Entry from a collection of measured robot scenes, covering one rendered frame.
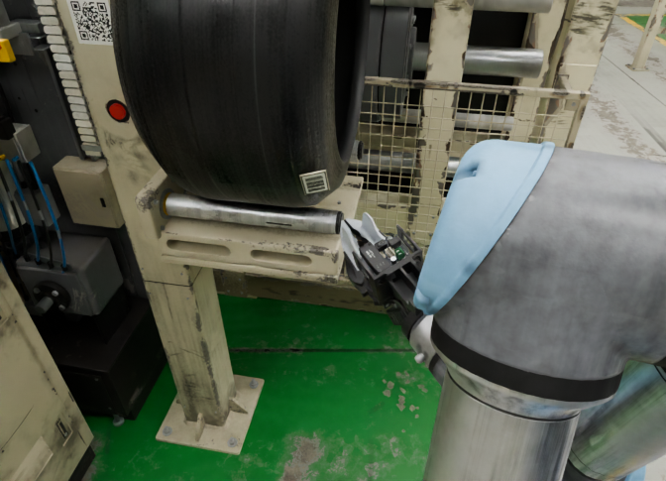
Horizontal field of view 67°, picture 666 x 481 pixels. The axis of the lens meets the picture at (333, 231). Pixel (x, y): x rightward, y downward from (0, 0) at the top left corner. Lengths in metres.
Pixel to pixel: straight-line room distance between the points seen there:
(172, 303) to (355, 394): 0.74
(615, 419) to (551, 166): 0.28
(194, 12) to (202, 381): 1.09
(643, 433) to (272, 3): 0.58
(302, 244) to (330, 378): 0.93
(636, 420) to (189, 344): 1.14
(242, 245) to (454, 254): 0.72
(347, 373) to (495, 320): 1.54
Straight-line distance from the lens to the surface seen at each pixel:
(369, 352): 1.88
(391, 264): 0.63
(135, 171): 1.10
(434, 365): 0.59
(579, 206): 0.29
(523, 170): 0.29
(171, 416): 1.79
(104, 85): 1.04
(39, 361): 1.42
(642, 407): 0.47
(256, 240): 0.96
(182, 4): 0.71
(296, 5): 0.67
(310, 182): 0.77
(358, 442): 1.68
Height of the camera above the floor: 1.46
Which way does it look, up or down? 38 degrees down
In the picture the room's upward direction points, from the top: straight up
